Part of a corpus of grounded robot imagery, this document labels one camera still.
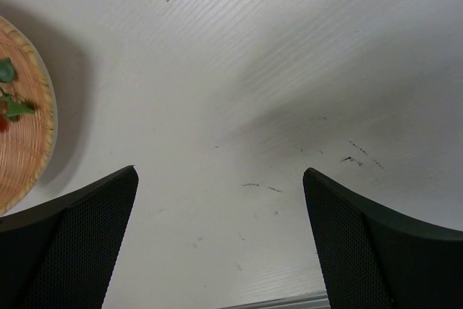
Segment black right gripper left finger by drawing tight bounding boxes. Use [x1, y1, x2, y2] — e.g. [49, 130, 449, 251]
[1, 166, 139, 308]

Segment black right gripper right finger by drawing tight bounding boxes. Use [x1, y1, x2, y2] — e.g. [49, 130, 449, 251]
[303, 168, 462, 308]

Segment fake fruit sprig green leaves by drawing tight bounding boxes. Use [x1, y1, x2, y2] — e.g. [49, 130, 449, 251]
[1, 57, 35, 132]

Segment woven fan-shaped fruit basket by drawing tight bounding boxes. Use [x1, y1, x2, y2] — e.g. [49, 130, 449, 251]
[1, 18, 58, 214]

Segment aluminium table edge rail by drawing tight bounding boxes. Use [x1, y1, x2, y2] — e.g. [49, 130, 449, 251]
[225, 291, 331, 309]

